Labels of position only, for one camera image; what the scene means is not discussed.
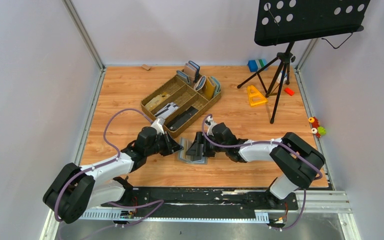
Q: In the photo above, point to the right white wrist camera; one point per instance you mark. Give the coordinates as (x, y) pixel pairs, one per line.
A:
(210, 124)

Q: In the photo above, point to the yellow triangular toy block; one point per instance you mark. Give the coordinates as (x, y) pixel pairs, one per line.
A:
(255, 97)

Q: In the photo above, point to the black music stand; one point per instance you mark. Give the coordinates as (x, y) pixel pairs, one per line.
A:
(290, 21)

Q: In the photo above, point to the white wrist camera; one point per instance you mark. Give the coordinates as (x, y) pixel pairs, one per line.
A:
(210, 124)
(158, 125)

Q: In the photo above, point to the blue green toy block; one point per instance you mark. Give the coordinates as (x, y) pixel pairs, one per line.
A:
(256, 65)

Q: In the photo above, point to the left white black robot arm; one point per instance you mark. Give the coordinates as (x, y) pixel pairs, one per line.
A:
(79, 188)

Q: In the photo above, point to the woven divided basket tray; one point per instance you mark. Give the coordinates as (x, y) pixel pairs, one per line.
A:
(184, 96)

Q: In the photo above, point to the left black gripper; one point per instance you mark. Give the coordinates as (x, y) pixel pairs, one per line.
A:
(168, 144)

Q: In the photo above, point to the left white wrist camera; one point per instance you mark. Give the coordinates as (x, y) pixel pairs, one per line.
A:
(158, 125)

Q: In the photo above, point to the small cardboard scrap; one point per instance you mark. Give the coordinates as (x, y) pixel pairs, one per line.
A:
(146, 67)

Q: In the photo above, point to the blue tan card holder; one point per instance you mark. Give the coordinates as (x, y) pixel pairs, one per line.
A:
(191, 69)

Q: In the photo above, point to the yellow card holder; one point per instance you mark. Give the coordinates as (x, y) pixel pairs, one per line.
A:
(209, 88)

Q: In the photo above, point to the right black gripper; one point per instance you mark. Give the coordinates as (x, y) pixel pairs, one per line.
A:
(204, 145)

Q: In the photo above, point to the small red toy brick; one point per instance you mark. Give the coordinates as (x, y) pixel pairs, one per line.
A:
(289, 91)

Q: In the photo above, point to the red green toy figure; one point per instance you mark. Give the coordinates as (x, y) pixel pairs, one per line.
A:
(316, 128)

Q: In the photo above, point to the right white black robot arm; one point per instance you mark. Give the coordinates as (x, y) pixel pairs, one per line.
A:
(299, 162)

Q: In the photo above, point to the black white cards stack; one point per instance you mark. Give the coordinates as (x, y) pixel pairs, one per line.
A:
(166, 111)

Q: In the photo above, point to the tan card in basket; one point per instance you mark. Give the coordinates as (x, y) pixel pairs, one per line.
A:
(155, 101)

